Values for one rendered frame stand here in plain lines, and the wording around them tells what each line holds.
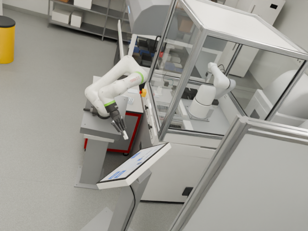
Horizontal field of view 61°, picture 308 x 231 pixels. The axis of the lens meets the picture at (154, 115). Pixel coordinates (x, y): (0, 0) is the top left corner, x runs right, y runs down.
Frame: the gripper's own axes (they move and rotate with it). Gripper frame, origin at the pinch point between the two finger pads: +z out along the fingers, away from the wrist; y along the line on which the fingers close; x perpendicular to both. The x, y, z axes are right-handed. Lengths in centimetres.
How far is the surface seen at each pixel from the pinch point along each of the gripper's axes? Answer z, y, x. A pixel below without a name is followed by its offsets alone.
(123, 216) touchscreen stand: 57, -22, 17
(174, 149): 38, 49, 2
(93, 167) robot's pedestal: 27, 14, 84
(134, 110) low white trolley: -7, 74, 55
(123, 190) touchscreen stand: 35.2, -20.9, 3.0
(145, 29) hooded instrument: -86, 126, 35
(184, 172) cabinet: 69, 63, 15
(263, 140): 3, -49, -120
